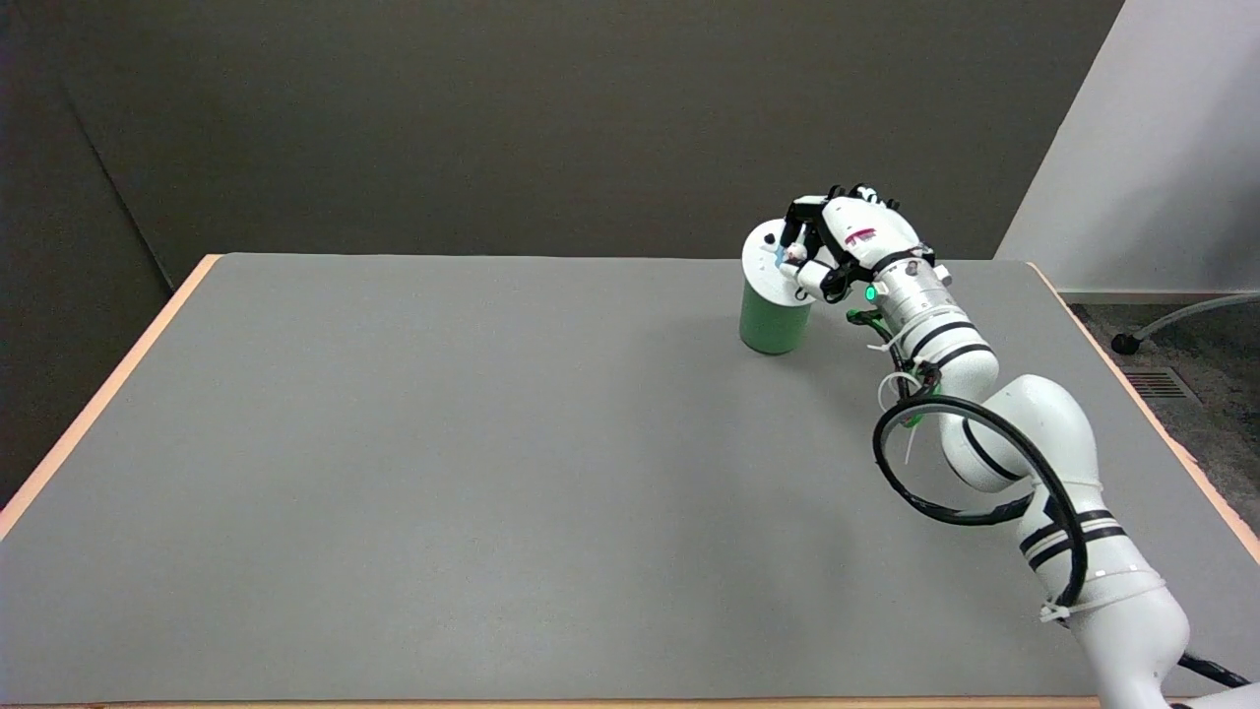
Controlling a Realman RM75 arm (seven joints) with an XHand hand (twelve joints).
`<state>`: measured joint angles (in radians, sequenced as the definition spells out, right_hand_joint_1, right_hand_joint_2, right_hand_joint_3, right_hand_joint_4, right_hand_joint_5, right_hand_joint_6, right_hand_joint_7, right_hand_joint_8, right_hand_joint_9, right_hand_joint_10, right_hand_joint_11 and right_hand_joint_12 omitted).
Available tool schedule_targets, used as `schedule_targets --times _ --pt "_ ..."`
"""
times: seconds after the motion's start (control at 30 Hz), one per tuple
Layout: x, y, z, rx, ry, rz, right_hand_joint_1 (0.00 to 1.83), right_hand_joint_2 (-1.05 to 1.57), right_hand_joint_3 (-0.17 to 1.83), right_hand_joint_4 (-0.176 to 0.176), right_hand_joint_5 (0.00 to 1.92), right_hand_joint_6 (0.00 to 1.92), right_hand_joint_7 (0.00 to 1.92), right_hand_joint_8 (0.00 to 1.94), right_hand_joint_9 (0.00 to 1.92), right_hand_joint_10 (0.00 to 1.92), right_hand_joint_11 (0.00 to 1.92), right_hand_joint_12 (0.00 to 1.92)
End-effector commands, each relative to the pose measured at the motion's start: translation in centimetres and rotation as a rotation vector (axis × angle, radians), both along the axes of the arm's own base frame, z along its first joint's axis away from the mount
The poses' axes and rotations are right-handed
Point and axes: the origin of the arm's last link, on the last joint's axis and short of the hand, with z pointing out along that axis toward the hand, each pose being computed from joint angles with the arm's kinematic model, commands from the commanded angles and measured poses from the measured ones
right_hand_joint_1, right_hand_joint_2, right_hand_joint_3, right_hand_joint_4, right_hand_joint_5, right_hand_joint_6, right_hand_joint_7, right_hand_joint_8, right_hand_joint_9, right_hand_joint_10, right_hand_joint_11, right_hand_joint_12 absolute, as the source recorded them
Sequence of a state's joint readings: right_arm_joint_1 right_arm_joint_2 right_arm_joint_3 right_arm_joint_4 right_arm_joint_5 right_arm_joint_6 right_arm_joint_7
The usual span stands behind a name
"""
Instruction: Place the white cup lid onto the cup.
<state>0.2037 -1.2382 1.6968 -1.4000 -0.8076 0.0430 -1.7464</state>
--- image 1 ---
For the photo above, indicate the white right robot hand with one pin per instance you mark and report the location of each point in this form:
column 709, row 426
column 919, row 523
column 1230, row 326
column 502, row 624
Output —
column 858, row 236

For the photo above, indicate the white round cup lid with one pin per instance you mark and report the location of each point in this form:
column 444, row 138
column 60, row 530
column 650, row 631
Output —
column 766, row 258

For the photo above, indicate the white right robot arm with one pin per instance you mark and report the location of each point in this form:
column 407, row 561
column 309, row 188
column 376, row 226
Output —
column 1024, row 443

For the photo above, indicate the green ceramic mug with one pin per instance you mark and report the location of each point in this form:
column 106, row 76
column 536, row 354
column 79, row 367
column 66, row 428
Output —
column 773, row 320

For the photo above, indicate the floor vent grille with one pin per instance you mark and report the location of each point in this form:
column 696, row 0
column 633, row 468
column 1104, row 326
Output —
column 1159, row 383

